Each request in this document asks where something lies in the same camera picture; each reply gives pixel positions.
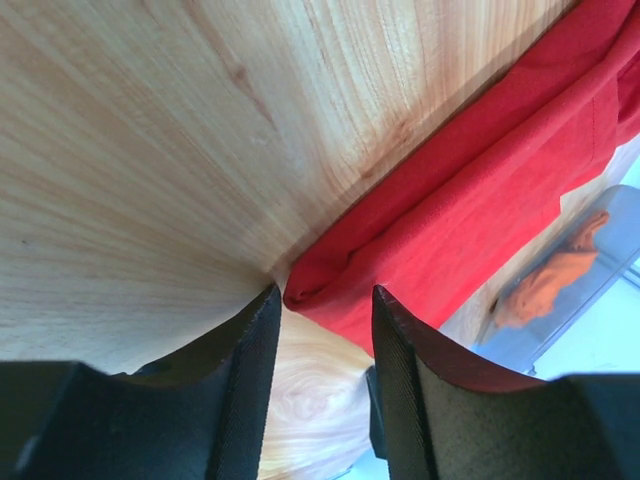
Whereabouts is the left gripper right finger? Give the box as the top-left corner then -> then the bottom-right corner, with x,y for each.
372,286 -> 639,479

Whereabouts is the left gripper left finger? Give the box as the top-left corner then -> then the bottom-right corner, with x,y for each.
1,286 -> 281,479

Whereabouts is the red t shirt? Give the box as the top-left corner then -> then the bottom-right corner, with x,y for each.
283,1 -> 639,351

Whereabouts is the orange t shirt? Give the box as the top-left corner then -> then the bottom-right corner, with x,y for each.
494,210 -> 610,328

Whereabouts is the clear plastic bin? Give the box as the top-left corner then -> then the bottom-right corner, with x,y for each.
471,185 -> 639,376

